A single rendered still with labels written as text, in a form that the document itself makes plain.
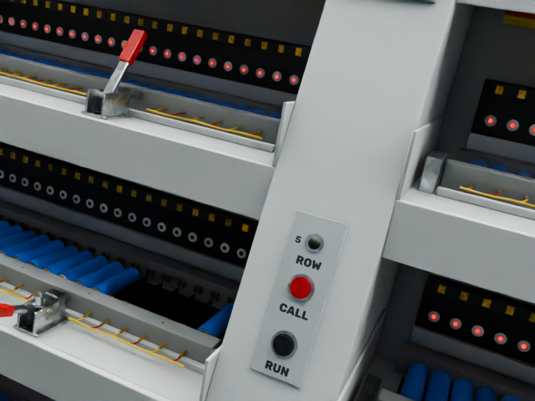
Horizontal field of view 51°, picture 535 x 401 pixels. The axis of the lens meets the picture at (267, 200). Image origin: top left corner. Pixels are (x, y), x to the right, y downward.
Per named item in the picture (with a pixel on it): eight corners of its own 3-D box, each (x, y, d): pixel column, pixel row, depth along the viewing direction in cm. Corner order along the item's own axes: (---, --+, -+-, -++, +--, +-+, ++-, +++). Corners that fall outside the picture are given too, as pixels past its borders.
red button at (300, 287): (306, 301, 40) (313, 280, 40) (286, 294, 40) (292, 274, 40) (310, 301, 41) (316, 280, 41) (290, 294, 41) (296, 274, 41)
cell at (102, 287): (138, 285, 61) (99, 306, 55) (125, 279, 61) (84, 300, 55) (140, 269, 60) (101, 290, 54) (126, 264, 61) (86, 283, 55)
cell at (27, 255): (64, 257, 64) (20, 274, 58) (52, 252, 65) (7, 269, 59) (65, 242, 63) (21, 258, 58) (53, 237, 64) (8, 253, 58)
